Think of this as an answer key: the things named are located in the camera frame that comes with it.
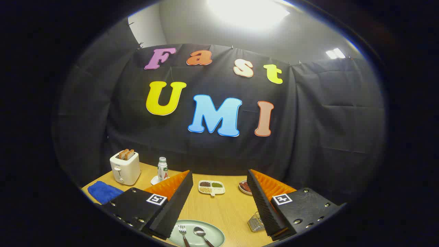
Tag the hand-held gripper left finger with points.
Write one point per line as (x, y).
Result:
(175, 209)

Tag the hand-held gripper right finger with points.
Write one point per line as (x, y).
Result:
(265, 209)

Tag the white plate of food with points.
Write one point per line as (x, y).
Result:
(245, 187)

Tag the white coaster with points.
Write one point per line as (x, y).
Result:
(154, 180)

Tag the white bottle with green cap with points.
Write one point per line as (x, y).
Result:
(162, 169)

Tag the white divided dish of beans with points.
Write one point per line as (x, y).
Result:
(211, 187)

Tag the pale green plate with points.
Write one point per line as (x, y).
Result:
(214, 233)

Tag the white toaster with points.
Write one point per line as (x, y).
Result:
(127, 171)

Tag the brown toast slice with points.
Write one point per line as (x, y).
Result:
(122, 154)
(130, 154)

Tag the blue cloth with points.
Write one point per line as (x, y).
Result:
(103, 192)

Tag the small ceiling light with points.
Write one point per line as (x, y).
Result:
(335, 53)

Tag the large ceiling light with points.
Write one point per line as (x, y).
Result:
(248, 13)

